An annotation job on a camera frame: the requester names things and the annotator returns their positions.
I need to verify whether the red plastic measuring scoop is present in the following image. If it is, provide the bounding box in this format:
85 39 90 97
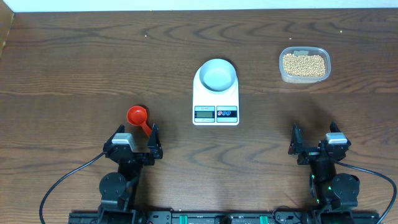
126 105 152 137

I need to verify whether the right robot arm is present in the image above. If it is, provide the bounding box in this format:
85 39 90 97
288 122 360 223

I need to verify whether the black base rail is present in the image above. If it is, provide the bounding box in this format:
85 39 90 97
68 211 379 224

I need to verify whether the black camera cable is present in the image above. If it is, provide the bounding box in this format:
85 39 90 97
332 159 398 224
39 151 106 224

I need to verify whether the grey round bowl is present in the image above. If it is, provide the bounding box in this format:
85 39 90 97
199 58 238 92

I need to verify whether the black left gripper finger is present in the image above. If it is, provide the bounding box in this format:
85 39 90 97
107 124 125 144
147 124 163 159

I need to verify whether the clear plastic container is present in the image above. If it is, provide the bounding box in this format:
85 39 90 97
279 47 331 84

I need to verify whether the black right camera cable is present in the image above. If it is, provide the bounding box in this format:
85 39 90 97
332 159 398 224

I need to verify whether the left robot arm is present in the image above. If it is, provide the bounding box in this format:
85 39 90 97
97 124 163 223

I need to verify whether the white digital kitchen scale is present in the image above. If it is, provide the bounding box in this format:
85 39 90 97
192 65 240 126

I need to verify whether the black left camera cable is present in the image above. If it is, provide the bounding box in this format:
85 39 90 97
39 151 106 224

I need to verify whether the pile of soybeans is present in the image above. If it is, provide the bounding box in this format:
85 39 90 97
282 54 326 77

